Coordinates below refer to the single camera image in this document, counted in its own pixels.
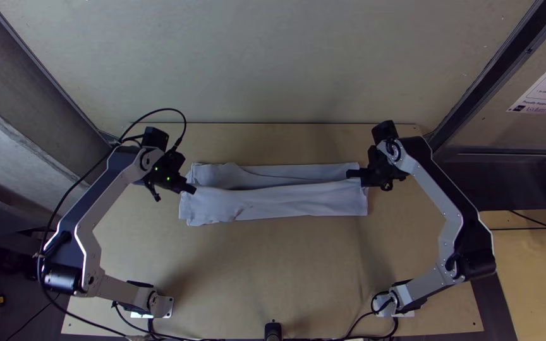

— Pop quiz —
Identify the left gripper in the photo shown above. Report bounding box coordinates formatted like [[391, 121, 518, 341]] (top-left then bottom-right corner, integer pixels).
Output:
[[168, 164, 198, 196]]

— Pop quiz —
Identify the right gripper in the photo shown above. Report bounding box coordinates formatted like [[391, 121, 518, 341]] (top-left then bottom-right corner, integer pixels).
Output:
[[346, 162, 389, 188]]

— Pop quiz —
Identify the black cable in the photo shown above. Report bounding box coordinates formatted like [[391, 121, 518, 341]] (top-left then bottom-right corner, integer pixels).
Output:
[[344, 290, 401, 341], [35, 107, 188, 340], [490, 225, 546, 232], [111, 302, 160, 340], [509, 210, 546, 237]]

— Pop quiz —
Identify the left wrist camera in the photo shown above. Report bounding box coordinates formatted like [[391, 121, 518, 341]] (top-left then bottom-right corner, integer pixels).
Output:
[[162, 149, 186, 167]]

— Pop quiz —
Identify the white t-shirt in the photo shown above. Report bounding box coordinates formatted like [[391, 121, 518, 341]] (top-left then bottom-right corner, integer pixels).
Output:
[[178, 162, 370, 227]]

